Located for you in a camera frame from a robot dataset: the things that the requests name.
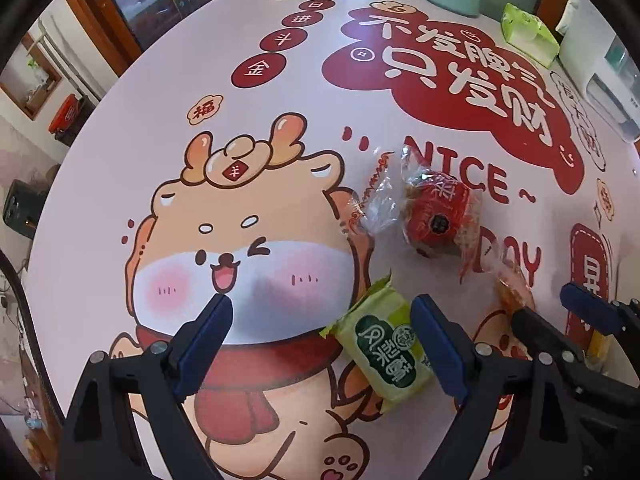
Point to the dark green appliance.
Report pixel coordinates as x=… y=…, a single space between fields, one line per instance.
x=20 y=210

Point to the green tissue pack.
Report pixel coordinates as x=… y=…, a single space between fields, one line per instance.
x=530 y=35

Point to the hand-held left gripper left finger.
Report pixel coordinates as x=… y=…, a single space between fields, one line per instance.
x=202 y=347

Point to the white countertop appliance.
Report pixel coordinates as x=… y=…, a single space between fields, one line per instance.
x=605 y=75

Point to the wooden frame shelf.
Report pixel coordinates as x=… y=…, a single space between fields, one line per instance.
x=30 y=80

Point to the red plastic crate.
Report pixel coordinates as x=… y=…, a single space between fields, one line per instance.
x=66 y=115

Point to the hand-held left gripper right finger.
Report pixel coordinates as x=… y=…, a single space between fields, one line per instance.
x=440 y=350

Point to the red round pastry packet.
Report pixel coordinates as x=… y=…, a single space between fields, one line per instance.
x=435 y=215

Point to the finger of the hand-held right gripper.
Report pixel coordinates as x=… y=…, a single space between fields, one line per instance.
x=540 y=332
x=590 y=307

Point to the cartoon printed table cover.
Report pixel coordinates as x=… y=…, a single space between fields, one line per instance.
x=150 y=110

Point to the green pastry packet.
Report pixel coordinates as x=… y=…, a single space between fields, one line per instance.
x=380 y=350

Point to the orange pastry packet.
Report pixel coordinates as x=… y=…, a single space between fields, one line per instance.
x=515 y=290

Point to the glass door wooden cabinet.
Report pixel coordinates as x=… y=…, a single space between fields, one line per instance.
x=150 y=5

